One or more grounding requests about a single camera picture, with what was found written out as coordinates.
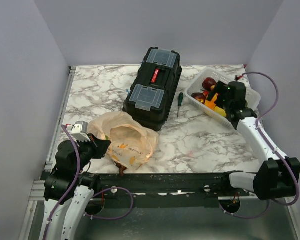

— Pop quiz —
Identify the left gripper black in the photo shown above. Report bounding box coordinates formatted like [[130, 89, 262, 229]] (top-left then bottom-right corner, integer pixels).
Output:
[[73, 132, 112, 174]]

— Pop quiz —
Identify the yellow fake mango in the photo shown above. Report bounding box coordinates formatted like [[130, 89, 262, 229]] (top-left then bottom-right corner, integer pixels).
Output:
[[214, 106, 227, 118]]

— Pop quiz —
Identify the orange yellow fake papaya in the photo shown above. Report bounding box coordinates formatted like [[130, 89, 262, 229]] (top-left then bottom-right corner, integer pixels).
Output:
[[204, 93, 218, 111]]

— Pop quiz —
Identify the dark plum fake fruit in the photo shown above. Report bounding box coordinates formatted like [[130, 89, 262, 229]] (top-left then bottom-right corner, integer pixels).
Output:
[[191, 92, 206, 104]]

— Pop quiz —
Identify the translucent orange plastic bag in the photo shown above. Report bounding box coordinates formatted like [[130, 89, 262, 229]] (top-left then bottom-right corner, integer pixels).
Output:
[[87, 112, 159, 171]]

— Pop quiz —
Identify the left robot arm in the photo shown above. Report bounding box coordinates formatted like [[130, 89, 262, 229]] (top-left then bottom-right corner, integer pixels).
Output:
[[39, 134, 111, 240]]

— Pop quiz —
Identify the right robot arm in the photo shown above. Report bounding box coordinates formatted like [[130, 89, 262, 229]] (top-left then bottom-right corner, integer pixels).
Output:
[[206, 81, 300, 201]]

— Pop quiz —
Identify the dark red fake apple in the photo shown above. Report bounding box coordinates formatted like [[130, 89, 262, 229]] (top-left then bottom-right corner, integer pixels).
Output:
[[202, 77, 217, 91]]

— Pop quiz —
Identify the white plastic basket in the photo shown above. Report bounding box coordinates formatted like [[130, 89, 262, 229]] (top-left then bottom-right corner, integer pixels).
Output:
[[184, 66, 262, 130]]

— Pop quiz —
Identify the brown faucet tap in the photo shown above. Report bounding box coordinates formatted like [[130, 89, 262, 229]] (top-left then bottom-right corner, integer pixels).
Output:
[[115, 162, 128, 177]]

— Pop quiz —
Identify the black plastic toolbox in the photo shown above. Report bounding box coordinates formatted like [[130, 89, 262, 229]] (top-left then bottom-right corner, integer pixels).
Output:
[[122, 47, 183, 132]]

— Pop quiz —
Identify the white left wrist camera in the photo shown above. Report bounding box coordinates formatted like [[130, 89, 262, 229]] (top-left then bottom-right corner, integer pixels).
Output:
[[65, 121, 90, 143]]

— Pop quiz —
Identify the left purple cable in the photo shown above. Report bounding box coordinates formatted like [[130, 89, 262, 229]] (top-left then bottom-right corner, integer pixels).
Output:
[[43, 124, 82, 240]]

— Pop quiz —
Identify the green handled screwdriver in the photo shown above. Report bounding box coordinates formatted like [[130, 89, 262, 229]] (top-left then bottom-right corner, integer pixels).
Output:
[[177, 92, 184, 117]]

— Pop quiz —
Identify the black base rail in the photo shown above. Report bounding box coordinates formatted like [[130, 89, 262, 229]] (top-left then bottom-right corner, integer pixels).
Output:
[[67, 172, 251, 210]]

